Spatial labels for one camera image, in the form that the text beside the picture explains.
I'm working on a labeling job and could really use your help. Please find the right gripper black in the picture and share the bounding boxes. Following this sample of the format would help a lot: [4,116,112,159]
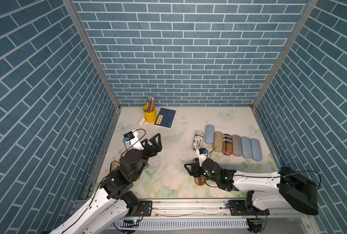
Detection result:
[184,163,219,185]

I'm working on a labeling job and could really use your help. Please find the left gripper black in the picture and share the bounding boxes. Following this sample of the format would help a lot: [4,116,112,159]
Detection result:
[132,133,162,180]

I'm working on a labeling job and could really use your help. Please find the plaid case red glasses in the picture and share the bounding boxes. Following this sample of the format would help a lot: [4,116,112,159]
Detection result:
[223,134,233,156]

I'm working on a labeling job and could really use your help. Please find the beige case striped glasses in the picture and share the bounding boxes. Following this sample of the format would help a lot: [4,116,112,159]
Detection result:
[192,131,204,151]

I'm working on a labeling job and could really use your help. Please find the blue case orange glasses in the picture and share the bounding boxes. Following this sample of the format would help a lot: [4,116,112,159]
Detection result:
[205,124,215,145]

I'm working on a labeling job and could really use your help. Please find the grey case tortoise glasses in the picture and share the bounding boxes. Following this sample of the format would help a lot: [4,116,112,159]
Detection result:
[232,135,243,157]

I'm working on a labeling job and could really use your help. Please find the blue case white glasses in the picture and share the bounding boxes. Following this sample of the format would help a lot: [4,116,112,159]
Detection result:
[250,138,263,161]

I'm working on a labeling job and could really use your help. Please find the blue case yellow glasses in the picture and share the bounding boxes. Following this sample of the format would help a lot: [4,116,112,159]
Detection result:
[241,137,252,159]

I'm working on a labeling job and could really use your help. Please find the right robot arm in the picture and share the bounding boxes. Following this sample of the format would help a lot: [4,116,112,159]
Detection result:
[184,158,319,215]

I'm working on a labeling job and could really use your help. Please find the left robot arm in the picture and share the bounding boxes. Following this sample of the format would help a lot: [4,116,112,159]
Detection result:
[51,134,162,234]

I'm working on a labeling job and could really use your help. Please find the beige case black glasses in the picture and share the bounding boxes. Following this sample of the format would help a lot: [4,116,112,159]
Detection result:
[110,161,120,172]

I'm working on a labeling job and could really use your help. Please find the white eraser sharpener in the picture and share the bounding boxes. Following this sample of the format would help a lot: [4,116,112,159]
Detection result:
[138,118,147,126]

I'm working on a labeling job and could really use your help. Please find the yellow pen cup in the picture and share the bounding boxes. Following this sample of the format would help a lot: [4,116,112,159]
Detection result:
[143,104,157,123]

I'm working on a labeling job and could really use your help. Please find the dark blue book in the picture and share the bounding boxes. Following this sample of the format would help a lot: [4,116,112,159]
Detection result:
[155,108,176,128]

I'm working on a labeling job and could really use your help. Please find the pencils in cup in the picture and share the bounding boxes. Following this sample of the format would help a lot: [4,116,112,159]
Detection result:
[147,96,155,113]

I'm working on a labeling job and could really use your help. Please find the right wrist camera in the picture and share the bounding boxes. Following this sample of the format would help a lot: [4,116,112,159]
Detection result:
[196,148,208,167]

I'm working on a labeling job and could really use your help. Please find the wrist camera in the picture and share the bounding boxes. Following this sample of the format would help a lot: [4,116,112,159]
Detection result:
[196,148,208,167]
[123,129,144,150]

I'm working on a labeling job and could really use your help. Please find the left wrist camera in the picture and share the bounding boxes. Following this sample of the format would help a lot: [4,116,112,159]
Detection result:
[123,129,144,150]

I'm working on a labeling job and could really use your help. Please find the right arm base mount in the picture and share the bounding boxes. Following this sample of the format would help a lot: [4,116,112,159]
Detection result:
[226,200,270,216]

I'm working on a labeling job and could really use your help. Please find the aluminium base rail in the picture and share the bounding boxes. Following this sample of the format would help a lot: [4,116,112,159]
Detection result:
[99,199,319,234]

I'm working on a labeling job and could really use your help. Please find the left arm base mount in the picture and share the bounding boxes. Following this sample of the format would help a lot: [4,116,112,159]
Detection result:
[126,200,153,217]

